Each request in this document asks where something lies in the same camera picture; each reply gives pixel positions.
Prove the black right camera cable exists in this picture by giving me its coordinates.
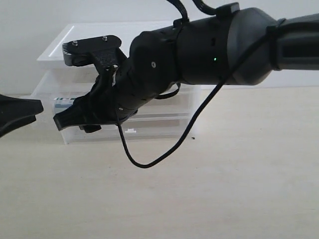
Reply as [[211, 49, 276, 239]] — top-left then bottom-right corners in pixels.
[[116, 0, 287, 169]]

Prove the clear middle wide drawer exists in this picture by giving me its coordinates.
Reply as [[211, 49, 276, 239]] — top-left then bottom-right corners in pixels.
[[135, 86, 200, 118]]

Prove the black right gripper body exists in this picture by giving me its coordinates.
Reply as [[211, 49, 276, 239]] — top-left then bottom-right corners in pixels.
[[74, 72, 130, 134]]

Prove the clear bottom wide drawer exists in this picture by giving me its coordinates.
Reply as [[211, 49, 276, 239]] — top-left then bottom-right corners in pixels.
[[61, 116, 190, 144]]

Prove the white medicine bottle teal label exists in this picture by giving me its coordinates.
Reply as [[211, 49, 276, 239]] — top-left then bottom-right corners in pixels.
[[53, 97, 76, 114]]

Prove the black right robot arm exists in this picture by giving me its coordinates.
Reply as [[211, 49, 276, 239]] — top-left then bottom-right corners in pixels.
[[53, 7, 319, 133]]

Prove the clear wide drawer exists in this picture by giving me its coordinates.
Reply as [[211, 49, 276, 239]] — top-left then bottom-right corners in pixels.
[[135, 86, 200, 118], [61, 116, 190, 144]]

